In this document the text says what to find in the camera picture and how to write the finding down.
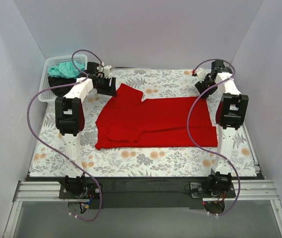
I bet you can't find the red t shirt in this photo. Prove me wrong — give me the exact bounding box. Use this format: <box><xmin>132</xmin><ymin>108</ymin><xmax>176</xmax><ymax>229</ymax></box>
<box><xmin>95</xmin><ymin>84</ymin><xmax>218</xmax><ymax>150</ymax></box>

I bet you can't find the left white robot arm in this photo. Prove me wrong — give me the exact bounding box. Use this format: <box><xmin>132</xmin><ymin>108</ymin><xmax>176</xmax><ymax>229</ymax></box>
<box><xmin>55</xmin><ymin>62</ymin><xmax>117</xmax><ymax>198</ymax></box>

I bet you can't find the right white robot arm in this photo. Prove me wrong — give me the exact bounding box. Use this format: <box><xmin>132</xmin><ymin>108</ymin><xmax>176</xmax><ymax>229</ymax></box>
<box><xmin>192</xmin><ymin>59</ymin><xmax>249</xmax><ymax>198</ymax></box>

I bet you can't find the teal t shirt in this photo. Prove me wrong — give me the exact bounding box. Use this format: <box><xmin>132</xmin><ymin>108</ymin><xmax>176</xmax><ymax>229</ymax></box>
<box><xmin>48</xmin><ymin>61</ymin><xmax>85</xmax><ymax>79</ymax></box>

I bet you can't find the black t shirt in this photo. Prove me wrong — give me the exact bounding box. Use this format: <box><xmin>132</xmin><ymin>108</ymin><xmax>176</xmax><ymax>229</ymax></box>
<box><xmin>48</xmin><ymin>76</ymin><xmax>77</xmax><ymax>97</ymax></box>

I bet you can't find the white plastic laundry basket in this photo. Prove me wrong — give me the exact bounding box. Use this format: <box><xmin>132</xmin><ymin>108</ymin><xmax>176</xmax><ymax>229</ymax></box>
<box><xmin>38</xmin><ymin>54</ymin><xmax>88</xmax><ymax>105</ymax></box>

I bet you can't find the floral table cloth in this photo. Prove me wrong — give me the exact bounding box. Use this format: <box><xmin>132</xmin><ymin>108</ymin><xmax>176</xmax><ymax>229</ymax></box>
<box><xmin>29</xmin><ymin>68</ymin><xmax>265</xmax><ymax>178</ymax></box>

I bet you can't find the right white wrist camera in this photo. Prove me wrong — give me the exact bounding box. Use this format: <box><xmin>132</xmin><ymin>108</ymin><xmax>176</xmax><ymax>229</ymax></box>
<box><xmin>192</xmin><ymin>68</ymin><xmax>208</xmax><ymax>82</ymax></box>

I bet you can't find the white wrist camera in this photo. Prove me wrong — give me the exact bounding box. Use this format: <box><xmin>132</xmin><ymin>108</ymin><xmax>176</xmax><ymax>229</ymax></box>
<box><xmin>99</xmin><ymin>65</ymin><xmax>113</xmax><ymax>78</ymax></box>
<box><xmin>192</xmin><ymin>68</ymin><xmax>208</xmax><ymax>82</ymax></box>

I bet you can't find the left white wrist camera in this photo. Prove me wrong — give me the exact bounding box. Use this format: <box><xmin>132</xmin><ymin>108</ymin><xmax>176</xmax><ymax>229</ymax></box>
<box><xmin>99</xmin><ymin>65</ymin><xmax>113</xmax><ymax>78</ymax></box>

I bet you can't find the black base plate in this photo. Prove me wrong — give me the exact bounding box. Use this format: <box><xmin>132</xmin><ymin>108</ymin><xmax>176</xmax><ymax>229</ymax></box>
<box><xmin>58</xmin><ymin>176</ymin><xmax>236</xmax><ymax>209</ymax></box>

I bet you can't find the aluminium frame rail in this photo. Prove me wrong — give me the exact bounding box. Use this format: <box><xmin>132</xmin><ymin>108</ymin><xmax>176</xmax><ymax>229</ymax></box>
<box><xmin>13</xmin><ymin>180</ymin><xmax>280</xmax><ymax>201</ymax></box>

